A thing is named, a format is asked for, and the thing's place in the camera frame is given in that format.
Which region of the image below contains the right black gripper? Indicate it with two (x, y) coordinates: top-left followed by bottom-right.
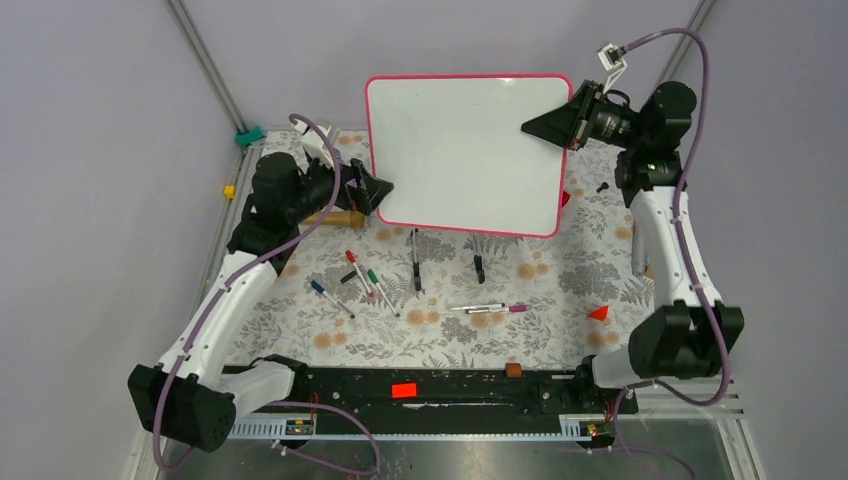
(521, 80), (647, 151)

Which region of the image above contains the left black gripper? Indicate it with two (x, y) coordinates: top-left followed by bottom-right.
(287, 149), (392, 223)

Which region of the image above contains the pink framed whiteboard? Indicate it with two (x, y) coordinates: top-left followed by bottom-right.
(364, 73), (573, 238)

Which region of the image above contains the black capped marker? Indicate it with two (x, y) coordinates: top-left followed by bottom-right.
(448, 303), (506, 311)

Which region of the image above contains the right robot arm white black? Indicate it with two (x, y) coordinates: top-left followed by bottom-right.
(521, 81), (744, 412)

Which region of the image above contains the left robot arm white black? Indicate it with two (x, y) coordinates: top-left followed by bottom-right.
(128, 153), (394, 452)

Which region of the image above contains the red capped marker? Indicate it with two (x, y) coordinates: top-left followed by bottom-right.
(345, 250), (375, 297)

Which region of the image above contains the green capped marker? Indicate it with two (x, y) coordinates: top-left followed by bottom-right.
(367, 269), (400, 318)

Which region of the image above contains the black marker cap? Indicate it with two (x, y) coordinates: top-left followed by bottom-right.
(339, 271), (358, 284)

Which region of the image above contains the floral patterned table mat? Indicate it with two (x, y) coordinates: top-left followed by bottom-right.
(225, 143), (654, 369)

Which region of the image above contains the blue capped marker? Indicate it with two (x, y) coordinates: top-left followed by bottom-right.
(310, 280), (356, 319)

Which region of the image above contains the silver grey microphone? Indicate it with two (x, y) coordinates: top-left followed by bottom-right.
(631, 224), (647, 277)

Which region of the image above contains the pink capped marker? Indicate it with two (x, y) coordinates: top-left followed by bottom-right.
(462, 304), (529, 314)

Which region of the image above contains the small red cone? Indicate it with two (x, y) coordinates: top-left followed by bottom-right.
(587, 305), (609, 322)

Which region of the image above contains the red tape label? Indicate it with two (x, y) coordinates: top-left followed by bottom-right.
(390, 382), (418, 399)

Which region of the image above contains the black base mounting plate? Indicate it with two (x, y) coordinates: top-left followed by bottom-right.
(248, 365), (641, 437)

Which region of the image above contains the small brown block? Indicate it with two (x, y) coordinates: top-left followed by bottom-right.
(504, 362), (523, 379)

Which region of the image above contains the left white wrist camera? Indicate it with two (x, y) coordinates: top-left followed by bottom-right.
(301, 123), (340, 168)

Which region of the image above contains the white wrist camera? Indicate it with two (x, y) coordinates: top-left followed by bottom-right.
(597, 43), (628, 93)
(301, 123), (340, 168)

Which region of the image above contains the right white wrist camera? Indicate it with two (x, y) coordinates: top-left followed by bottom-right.
(597, 43), (628, 93)

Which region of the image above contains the teal corner bracket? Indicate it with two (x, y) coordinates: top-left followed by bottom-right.
(234, 126), (265, 148)

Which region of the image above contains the aluminium slotted rail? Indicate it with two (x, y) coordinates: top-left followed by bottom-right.
(227, 414), (601, 442)

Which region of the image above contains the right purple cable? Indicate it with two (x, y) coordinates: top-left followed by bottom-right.
(606, 27), (733, 480)

